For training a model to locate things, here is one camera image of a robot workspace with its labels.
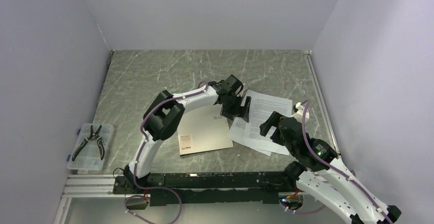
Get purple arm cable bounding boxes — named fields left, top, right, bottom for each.
left=279, top=100, right=394, bottom=224
left=123, top=80, right=209, bottom=224

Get beige folder with black inside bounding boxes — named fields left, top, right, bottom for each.
left=177, top=105, right=233, bottom=156

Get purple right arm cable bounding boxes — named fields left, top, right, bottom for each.
left=279, top=100, right=394, bottom=224

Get printed white paper sheet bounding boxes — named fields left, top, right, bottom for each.
left=243, top=90, right=293, bottom=155
left=228, top=118, right=271, bottom=156

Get clear plastic parts box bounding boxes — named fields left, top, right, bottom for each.
left=67, top=123, right=114, bottom=171

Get printed white paper sheet top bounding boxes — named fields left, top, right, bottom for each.
left=243, top=90, right=293, bottom=155

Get aluminium frame rail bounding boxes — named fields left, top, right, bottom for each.
left=54, top=174, right=115, bottom=223

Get printed white paper sheet lower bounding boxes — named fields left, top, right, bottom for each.
left=228, top=118, right=271, bottom=156

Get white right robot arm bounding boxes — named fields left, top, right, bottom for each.
left=259, top=100, right=402, bottom=223

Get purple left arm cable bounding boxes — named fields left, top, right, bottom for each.
left=123, top=80, right=209, bottom=224

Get black handled pliers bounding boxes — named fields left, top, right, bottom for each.
left=71, top=125, right=106, bottom=162

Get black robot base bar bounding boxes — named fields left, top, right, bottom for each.
left=112, top=171, right=297, bottom=207

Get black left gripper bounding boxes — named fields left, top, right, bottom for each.
left=221, top=95, right=251, bottom=124

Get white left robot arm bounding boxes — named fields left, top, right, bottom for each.
left=123, top=75, right=251, bottom=193

